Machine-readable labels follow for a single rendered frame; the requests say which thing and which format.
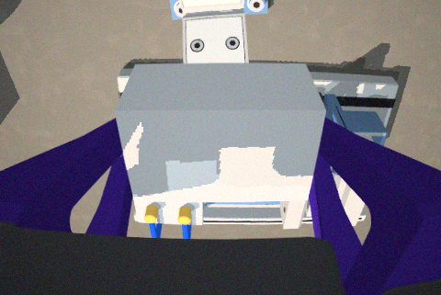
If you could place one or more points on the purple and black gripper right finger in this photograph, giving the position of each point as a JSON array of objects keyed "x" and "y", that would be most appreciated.
[{"x": 403, "y": 195}]

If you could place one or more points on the grey rectangular block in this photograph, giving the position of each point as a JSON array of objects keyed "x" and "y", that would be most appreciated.
[{"x": 220, "y": 131}]

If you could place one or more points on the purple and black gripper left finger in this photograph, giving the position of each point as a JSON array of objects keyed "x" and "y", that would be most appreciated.
[{"x": 40, "y": 193}]

